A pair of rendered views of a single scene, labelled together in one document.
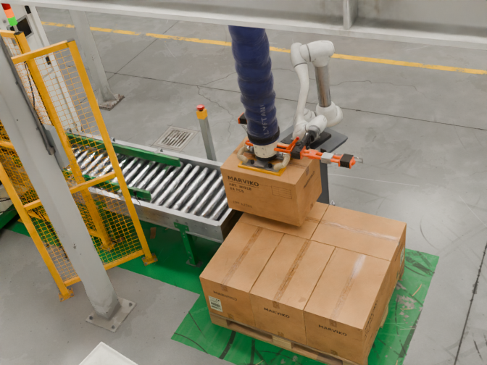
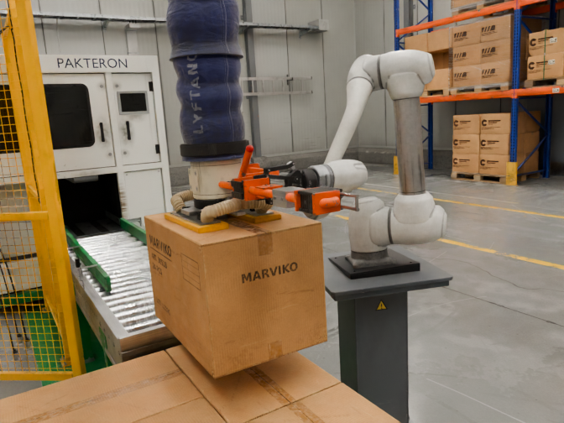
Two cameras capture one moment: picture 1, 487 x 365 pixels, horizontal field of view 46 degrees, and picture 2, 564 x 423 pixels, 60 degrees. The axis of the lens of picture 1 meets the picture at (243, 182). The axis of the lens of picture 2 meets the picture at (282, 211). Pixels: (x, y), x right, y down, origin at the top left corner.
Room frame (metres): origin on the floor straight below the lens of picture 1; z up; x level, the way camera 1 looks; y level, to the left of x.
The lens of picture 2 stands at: (1.85, -1.09, 1.40)
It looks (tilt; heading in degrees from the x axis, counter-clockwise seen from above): 11 degrees down; 25
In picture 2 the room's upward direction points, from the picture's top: 3 degrees counter-clockwise
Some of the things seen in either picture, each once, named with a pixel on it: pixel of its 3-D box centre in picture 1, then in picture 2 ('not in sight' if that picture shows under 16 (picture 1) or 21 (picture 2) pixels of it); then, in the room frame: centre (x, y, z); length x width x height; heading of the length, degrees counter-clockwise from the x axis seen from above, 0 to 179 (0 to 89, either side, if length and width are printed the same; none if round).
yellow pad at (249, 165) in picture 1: (261, 164); (194, 216); (3.18, -0.15, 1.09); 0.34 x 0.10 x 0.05; 55
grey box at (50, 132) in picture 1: (48, 144); not in sight; (3.11, 1.18, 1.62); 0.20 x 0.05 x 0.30; 56
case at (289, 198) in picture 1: (272, 179); (229, 274); (3.26, -0.21, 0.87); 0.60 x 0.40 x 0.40; 55
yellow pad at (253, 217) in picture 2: not in sight; (244, 208); (3.33, -0.25, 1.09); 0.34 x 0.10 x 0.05; 55
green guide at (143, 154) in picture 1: (111, 144); (155, 238); (4.52, 1.16, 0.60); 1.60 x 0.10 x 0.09; 56
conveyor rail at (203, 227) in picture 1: (104, 200); (77, 284); (3.83, 1.20, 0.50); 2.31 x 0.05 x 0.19; 56
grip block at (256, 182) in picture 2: (298, 151); (251, 188); (3.11, -0.40, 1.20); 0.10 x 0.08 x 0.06; 145
